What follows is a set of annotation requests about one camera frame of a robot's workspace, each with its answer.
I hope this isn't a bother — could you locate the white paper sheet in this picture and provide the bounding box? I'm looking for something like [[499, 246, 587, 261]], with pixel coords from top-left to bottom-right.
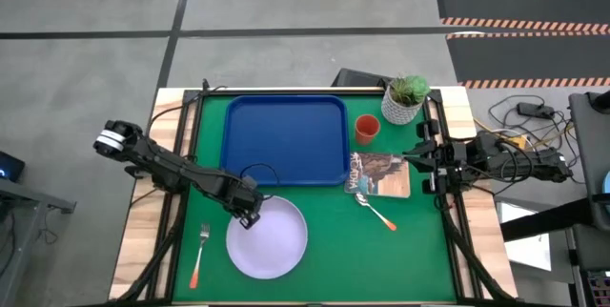
[[495, 201, 553, 273]]

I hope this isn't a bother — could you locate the metal fork orange handle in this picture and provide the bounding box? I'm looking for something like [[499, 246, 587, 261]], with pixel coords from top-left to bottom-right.
[[189, 223, 212, 291]]

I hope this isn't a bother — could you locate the black flat device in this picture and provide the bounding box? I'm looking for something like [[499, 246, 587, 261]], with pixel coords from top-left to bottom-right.
[[331, 67, 395, 90]]

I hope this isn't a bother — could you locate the dark device with blue light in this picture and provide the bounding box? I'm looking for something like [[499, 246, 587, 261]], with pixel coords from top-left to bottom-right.
[[0, 151, 26, 183]]

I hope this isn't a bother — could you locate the blue plastic tray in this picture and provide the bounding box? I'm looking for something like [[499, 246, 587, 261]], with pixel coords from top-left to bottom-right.
[[219, 94, 352, 188]]

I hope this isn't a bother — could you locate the black metal table frame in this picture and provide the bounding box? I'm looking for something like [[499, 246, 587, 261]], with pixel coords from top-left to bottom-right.
[[112, 80, 520, 307]]

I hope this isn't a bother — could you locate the black floor cable tangle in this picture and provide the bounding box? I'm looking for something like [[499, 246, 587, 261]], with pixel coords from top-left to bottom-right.
[[476, 94, 588, 185]]

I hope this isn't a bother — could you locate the Acadia picture book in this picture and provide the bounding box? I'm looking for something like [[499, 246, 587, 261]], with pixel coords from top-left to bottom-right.
[[343, 151, 412, 199]]

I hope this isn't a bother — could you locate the grey and black stand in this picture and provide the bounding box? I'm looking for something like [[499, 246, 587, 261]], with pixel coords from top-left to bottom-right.
[[499, 88, 610, 307]]

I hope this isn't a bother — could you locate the large black hazard-striped floor mat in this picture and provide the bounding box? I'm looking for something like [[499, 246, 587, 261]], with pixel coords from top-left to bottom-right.
[[434, 0, 610, 32]]

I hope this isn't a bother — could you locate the grey metal cart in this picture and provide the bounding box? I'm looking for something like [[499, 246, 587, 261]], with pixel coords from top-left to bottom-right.
[[0, 177, 77, 307]]

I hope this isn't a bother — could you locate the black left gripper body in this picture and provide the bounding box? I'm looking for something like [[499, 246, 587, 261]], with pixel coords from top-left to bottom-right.
[[213, 174, 265, 218]]

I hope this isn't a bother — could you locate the green table mat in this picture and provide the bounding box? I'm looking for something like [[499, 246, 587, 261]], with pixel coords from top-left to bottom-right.
[[172, 92, 458, 303]]

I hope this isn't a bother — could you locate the lavender round plate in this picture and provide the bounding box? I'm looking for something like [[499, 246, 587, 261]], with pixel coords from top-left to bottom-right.
[[225, 194, 309, 280]]

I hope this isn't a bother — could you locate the orange plastic cup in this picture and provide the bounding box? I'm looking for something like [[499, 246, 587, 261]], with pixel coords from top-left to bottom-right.
[[354, 113, 381, 147]]

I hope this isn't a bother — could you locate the metal spoon orange handle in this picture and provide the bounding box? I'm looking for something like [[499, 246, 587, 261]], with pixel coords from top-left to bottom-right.
[[354, 192, 397, 233]]

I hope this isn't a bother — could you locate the succulent in white patterned pot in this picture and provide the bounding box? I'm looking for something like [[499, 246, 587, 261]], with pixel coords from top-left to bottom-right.
[[380, 74, 431, 126]]

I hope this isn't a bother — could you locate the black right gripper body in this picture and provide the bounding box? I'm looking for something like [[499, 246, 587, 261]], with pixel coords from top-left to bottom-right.
[[416, 119, 471, 195]]

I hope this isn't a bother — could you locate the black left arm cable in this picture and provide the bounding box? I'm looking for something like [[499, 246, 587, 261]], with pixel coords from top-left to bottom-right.
[[145, 78, 229, 136]]

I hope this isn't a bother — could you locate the black power adapter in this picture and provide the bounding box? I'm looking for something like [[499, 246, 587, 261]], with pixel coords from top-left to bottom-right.
[[517, 101, 557, 120]]

